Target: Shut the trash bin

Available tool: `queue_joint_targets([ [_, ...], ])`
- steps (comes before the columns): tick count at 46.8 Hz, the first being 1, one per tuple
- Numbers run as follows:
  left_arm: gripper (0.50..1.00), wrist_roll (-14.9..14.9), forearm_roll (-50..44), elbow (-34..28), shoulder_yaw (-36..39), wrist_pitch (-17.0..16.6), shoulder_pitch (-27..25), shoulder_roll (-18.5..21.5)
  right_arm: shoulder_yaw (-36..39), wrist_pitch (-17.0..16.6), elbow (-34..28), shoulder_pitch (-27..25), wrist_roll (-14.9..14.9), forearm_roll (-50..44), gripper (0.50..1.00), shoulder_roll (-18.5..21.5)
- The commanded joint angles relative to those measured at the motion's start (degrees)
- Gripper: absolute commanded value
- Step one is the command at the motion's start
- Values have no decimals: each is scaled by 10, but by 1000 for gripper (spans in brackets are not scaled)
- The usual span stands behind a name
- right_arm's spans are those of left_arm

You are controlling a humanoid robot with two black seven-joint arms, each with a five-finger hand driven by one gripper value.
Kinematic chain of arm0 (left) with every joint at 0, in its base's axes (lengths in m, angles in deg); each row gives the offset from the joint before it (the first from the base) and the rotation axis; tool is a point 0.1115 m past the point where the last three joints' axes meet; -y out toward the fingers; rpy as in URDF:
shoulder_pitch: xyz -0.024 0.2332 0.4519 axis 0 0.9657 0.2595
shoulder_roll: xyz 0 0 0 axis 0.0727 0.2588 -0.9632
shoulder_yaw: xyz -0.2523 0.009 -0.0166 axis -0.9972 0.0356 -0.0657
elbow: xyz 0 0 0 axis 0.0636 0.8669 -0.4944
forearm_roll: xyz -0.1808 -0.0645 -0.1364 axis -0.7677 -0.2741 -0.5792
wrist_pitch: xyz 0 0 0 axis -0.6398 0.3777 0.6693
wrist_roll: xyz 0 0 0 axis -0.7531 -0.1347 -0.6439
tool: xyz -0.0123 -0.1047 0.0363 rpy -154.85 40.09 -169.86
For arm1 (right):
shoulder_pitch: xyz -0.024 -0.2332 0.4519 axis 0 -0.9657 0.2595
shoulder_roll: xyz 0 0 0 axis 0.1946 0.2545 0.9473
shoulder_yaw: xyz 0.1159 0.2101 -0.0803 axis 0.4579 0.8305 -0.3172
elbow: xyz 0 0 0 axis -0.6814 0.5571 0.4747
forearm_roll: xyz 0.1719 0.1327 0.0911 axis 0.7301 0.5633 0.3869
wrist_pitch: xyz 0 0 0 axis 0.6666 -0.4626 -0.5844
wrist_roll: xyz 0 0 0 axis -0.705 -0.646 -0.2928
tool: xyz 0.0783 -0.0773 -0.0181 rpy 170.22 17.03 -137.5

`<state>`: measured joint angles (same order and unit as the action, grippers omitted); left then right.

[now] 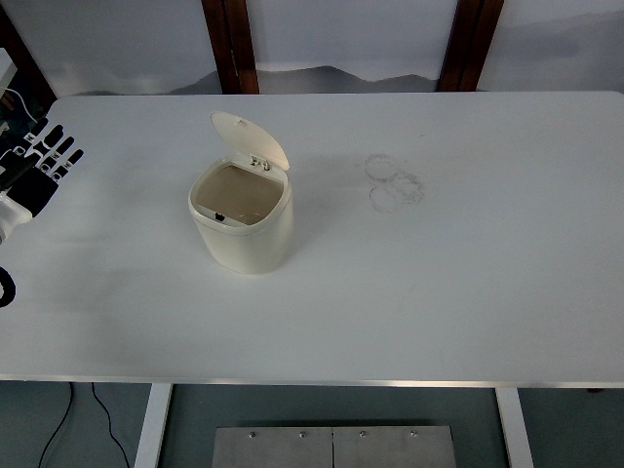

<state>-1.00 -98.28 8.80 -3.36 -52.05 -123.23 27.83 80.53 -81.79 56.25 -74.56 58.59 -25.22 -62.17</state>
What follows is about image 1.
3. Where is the thin white cable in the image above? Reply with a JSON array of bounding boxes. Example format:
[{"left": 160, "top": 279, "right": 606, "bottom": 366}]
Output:
[{"left": 0, "top": 85, "right": 38, "bottom": 126}]

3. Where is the white table leg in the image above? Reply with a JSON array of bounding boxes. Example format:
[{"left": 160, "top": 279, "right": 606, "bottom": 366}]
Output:
[
  {"left": 495, "top": 387, "right": 536, "bottom": 468},
  {"left": 134, "top": 383, "right": 175, "bottom": 468}
]

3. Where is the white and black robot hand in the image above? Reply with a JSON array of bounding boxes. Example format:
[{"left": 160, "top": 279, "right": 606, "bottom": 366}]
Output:
[{"left": 0, "top": 116, "right": 86, "bottom": 245}]

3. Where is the white box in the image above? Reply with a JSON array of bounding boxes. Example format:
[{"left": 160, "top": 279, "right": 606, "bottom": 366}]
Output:
[{"left": 0, "top": 47, "right": 17, "bottom": 92}]

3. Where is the cream trash bin with lid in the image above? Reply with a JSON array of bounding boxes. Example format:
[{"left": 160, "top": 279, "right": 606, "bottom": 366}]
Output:
[{"left": 187, "top": 110, "right": 294, "bottom": 276}]

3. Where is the black floor cable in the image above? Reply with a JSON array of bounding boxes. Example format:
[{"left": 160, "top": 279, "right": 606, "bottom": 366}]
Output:
[
  {"left": 91, "top": 382, "right": 131, "bottom": 468},
  {"left": 38, "top": 382, "right": 77, "bottom": 468}
]

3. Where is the grey metal plate with screws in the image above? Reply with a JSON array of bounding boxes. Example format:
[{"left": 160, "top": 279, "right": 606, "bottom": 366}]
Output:
[{"left": 212, "top": 425, "right": 457, "bottom": 468}]

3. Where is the dark brown wooden screen frame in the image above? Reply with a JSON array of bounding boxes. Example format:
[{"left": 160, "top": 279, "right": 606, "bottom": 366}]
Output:
[
  {"left": 436, "top": 0, "right": 506, "bottom": 93},
  {"left": 201, "top": 0, "right": 261, "bottom": 95},
  {"left": 0, "top": 7, "right": 58, "bottom": 106}
]

